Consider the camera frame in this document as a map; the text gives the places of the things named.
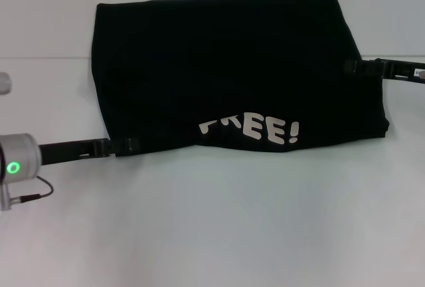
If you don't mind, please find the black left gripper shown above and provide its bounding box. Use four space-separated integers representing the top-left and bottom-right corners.
39 136 141 167

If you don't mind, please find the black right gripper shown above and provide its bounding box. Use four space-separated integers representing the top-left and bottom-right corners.
343 56 425 84

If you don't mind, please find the black t-shirt with white print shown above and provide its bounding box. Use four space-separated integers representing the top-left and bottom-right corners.
91 0 391 159

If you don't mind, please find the left gripper cable with plugs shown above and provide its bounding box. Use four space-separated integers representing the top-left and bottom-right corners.
0 175 54 212

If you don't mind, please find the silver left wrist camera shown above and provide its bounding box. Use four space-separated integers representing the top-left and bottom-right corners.
0 72 13 96

